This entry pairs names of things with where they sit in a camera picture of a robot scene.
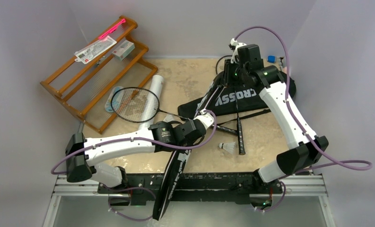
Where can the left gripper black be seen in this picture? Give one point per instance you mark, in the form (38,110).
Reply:
(190,143)

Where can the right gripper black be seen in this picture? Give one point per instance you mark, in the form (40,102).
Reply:
(226,79)

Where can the black SPORT racket bag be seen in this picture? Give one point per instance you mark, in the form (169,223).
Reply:
(180,156)

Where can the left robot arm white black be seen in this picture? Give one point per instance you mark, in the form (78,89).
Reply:
(85,157)

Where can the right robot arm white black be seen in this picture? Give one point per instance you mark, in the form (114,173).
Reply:
(304,145)

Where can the light blue blister pack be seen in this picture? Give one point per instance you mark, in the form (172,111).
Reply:
(114,100)

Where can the white shuttlecock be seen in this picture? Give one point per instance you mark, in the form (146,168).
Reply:
(228,147)
(169,118)

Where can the blue white small object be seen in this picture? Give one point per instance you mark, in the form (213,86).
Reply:
(274,59)

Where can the black CROSSWAY racket bag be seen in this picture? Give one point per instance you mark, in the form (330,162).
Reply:
(241,98)

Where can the right white shuttlecock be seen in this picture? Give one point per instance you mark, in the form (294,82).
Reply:
(228,147)

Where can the black racket at back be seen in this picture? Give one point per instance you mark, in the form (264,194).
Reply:
(239,131)

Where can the black racket near rack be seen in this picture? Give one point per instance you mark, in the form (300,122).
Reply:
(134,99)

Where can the white shuttlecock tube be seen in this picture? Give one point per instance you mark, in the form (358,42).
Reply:
(151,104)

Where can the small teal white box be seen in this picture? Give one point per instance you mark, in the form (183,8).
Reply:
(123,50)

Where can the wooden rack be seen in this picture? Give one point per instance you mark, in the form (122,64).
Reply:
(83,89)

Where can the flat packaged item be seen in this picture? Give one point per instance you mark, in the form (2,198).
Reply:
(95,49)

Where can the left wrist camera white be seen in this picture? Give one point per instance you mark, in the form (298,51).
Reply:
(206,118)

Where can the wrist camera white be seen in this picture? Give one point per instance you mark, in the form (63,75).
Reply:
(206,118)
(234,45)

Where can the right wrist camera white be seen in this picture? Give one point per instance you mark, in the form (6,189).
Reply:
(234,45)

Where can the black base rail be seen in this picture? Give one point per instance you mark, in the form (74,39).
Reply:
(237,187)

